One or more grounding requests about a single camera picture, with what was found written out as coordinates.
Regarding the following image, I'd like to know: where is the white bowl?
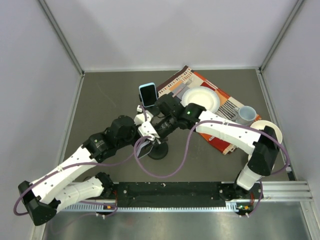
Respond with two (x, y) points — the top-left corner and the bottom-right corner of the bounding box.
(250, 119), (283, 145)

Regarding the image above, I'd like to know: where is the black phone stand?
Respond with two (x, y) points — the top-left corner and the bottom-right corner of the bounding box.
(138, 92), (160, 116)
(147, 142), (169, 160)

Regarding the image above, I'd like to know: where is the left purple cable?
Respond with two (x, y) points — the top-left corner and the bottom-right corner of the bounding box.
(13, 106), (148, 216)

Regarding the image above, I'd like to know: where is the purple case phone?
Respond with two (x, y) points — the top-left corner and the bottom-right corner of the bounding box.
(136, 140), (153, 159)

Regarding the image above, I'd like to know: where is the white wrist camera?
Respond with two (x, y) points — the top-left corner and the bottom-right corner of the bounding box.
(134, 105), (154, 126)
(138, 121), (160, 141)

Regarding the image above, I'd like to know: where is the colourful patterned cloth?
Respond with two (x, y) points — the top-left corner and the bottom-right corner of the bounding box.
(156, 65), (262, 156)

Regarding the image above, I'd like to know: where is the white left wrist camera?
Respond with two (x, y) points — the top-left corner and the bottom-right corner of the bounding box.
(134, 105), (154, 126)

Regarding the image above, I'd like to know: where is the blue case phone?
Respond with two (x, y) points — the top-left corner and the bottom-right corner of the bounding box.
(138, 82), (158, 108)

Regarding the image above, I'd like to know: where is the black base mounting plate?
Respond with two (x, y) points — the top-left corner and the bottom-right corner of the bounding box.
(116, 181), (226, 208)

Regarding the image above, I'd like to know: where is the light blue mug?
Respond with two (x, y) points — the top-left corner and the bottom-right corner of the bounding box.
(234, 105), (257, 126)

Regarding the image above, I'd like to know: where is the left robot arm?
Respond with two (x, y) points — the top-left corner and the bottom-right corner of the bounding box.
(18, 112), (153, 226)

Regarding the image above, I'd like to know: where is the white paper plate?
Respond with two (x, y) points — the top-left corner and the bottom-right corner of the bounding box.
(181, 86), (220, 113)

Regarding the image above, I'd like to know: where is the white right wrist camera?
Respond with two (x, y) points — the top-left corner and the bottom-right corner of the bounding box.
(138, 121), (160, 141)

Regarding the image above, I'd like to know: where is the pink handled fork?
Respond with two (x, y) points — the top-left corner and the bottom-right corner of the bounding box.
(172, 77), (195, 98)

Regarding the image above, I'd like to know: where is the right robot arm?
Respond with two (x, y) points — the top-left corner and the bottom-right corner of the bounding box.
(154, 94), (282, 201)

